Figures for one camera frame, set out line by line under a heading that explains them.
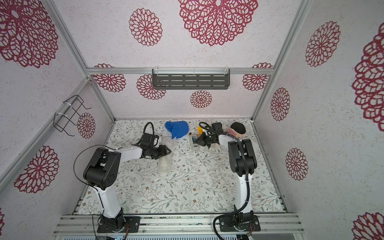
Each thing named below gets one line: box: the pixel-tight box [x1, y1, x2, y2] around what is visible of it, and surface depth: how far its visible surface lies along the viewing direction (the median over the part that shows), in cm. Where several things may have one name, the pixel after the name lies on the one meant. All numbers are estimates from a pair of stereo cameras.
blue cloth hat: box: [165, 120, 189, 139], surface depth 114 cm
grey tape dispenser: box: [189, 134, 200, 152], surface depth 104 cm
